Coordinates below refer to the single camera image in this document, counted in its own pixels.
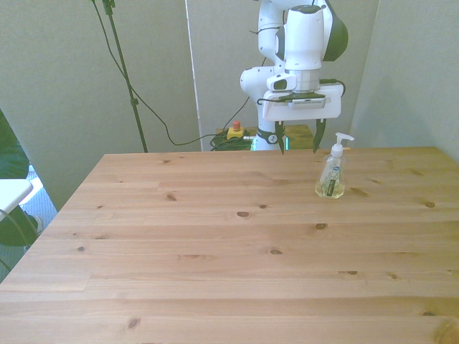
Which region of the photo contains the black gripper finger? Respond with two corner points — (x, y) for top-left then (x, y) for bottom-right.
(275, 121), (287, 156)
(312, 119), (328, 154)

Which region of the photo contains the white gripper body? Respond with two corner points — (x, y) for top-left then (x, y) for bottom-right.
(262, 84), (342, 122)

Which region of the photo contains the clear sanitizer pump bottle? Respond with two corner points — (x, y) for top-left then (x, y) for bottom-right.
(314, 132), (356, 199)

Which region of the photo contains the yellow emergency stop button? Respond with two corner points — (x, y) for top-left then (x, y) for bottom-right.
(227, 120), (246, 141)

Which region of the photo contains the white chair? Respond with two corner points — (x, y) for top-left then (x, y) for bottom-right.
(0, 178), (34, 216)

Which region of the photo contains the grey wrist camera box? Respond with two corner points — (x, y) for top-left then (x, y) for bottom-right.
(278, 92), (328, 110)

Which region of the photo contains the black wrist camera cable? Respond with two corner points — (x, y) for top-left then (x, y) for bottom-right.
(257, 78), (347, 107)

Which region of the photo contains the coiled dark cable bundle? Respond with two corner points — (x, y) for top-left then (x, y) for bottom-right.
(209, 132), (255, 152)

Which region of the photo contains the white wall divider strip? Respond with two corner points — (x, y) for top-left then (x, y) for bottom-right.
(184, 0), (204, 152)

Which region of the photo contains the thin black hanging cable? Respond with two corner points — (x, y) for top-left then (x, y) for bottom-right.
(88, 0), (252, 146)

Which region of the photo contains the black camera stand pole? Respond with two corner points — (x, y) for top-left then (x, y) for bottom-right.
(101, 0), (149, 153)

